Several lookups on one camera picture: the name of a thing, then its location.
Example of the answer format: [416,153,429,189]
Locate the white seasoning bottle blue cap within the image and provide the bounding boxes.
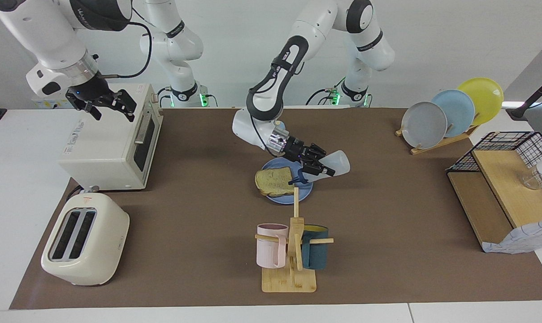
[289,150,351,185]

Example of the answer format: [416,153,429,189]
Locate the toast bread slice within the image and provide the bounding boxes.
[255,167,296,197]

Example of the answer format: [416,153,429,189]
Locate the blue dinner plate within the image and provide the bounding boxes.
[259,157,314,205]

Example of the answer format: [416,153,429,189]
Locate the grey-blue plate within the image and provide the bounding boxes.
[401,102,448,149]

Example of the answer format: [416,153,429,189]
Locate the wooden plate rack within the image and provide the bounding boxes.
[395,123,480,156]

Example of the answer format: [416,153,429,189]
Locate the light blue plate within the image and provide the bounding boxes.
[431,89,476,138]

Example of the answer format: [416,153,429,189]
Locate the yellow plate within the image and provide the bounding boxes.
[457,77,504,126]

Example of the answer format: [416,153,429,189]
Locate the white toaster oven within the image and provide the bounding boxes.
[58,83,164,191]

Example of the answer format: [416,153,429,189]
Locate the white background box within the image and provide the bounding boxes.
[31,92,69,109]

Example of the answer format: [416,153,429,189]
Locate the teal mug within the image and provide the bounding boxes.
[300,224,330,271]

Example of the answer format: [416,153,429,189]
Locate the pink mug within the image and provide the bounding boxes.
[256,223,289,269]

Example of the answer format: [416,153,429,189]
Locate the wooden mug tree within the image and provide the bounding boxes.
[255,188,334,293]

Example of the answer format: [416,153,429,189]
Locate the cream pop-up toaster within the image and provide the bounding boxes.
[41,192,130,287]

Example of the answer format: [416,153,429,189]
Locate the brown table mat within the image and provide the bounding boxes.
[9,107,542,310]

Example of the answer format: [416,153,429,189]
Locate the black stand pole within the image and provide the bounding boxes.
[506,72,542,121]

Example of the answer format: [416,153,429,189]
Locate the clear glass cup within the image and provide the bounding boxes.
[519,170,542,191]

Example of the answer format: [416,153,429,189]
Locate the blue white patterned cloth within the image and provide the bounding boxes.
[481,220,542,255]

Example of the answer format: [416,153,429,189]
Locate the black right base cable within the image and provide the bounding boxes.
[156,85,175,108]

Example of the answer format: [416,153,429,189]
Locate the black base cable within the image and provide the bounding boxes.
[156,85,175,108]
[306,76,348,107]

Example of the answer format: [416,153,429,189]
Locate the black left base cable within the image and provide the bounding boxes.
[306,76,348,107]

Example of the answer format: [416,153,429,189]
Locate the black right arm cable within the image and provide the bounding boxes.
[98,20,152,79]

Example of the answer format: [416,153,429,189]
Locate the wooden shelf with wire basket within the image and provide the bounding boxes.
[446,131,542,254]

